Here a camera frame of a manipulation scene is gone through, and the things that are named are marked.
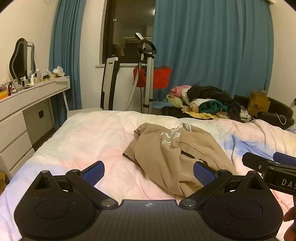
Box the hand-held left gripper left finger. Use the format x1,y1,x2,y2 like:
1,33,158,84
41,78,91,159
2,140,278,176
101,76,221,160
30,161,118,210

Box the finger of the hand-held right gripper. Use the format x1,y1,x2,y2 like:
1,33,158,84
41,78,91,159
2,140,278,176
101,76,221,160
242,152,281,173
273,152,296,167

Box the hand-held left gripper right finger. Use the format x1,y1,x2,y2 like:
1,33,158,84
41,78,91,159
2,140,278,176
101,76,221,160
179,161,270,209

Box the tan printed t-shirt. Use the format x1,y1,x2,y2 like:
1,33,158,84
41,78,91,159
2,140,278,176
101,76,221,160
122,122,238,195

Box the pile of mixed clothes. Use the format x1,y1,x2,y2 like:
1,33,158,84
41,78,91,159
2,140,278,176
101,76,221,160
166,85,251,123

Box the person's right hand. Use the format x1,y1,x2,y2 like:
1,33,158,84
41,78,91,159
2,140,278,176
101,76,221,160
283,203,296,241

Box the pastel tie-dye bed blanket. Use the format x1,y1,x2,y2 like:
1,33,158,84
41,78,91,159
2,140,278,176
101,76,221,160
0,110,296,241

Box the black sofa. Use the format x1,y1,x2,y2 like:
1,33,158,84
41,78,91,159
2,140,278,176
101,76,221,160
161,95,294,130

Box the yellow cardboard box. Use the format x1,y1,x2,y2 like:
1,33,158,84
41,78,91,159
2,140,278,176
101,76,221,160
0,171,7,195
247,89,271,114

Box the white chair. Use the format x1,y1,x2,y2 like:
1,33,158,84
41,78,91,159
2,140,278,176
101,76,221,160
67,57,121,121

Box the white vanity desk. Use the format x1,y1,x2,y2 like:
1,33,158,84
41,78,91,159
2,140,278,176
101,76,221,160
0,75,71,181

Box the red fuzzy cloth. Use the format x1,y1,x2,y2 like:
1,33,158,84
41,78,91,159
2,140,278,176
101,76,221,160
133,65,173,90

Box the silver tripod stand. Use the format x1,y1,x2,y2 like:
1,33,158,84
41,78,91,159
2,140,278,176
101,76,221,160
135,32,158,114

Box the row of cosmetic bottles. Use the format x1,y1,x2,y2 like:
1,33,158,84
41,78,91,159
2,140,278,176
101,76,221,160
17,68,42,87

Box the wide blue curtain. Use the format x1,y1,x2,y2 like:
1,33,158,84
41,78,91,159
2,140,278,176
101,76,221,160
153,0,274,109

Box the narrow blue curtain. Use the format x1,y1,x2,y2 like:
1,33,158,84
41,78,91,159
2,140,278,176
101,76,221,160
48,0,86,130

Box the wavy-framed mirror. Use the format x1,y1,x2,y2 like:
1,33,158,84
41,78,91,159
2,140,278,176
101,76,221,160
9,38,36,85

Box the dark window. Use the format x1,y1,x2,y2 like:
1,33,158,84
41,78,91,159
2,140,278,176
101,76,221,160
102,0,156,65

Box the braided white hose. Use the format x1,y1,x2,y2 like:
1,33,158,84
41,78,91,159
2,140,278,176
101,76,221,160
125,61,142,112

